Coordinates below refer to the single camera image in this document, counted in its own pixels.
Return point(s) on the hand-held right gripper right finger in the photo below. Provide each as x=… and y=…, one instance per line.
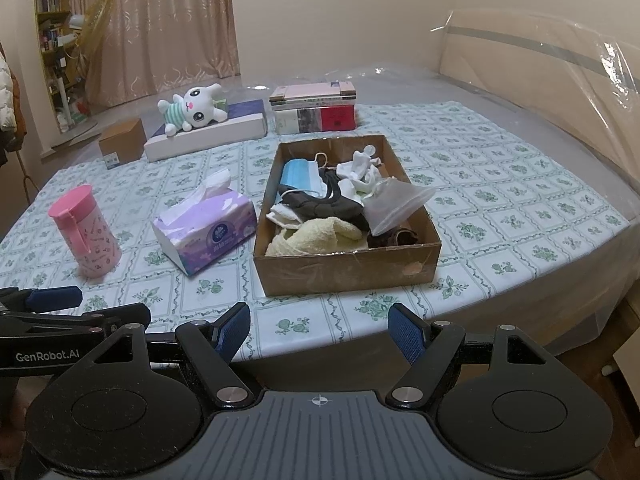
x=407, y=332

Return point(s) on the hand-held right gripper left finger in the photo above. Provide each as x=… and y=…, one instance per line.
x=232, y=330

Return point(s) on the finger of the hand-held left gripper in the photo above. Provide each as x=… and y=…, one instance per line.
x=55, y=297
x=115, y=316

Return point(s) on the dark brown ruffled cloth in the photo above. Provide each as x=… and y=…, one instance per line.
x=395, y=237

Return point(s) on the white face mask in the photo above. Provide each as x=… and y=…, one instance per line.
x=282, y=217

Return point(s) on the pale yellow towel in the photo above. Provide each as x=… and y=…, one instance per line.
x=315, y=237

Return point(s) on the white paper towel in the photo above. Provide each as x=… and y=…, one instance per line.
x=395, y=205

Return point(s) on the blue face mask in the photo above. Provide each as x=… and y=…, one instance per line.
x=300, y=177

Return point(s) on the pink lidded cup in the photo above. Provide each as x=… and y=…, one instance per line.
x=85, y=235

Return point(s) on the purple tissue pack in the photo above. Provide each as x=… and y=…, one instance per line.
x=210, y=230

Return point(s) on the small closed cardboard box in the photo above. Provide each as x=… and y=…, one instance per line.
x=122, y=142

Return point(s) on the orange brown garment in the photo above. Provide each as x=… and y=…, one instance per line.
x=19, y=120

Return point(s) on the flat white and blue box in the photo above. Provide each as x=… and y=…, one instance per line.
x=210, y=135

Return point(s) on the white puffer jacket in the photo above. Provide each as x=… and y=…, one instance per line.
x=5, y=95

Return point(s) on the white cabinet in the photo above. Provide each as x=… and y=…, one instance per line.
x=627, y=360

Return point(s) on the white bunny plush toy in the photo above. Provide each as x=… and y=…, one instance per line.
x=195, y=107

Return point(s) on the small green box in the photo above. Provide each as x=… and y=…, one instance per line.
x=222, y=105

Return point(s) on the plastic covered mattress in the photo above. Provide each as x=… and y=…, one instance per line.
x=410, y=85

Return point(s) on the stack of books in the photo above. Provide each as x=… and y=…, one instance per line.
x=310, y=92

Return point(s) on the yellow covered standing fan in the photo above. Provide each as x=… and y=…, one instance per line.
x=97, y=25

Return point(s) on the beige patterned curtain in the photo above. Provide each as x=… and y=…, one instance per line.
x=165, y=25

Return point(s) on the wooden bookshelf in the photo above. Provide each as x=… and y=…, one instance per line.
x=50, y=0

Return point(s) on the plastic wrapped wooden headboard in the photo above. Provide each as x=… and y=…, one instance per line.
x=525, y=55

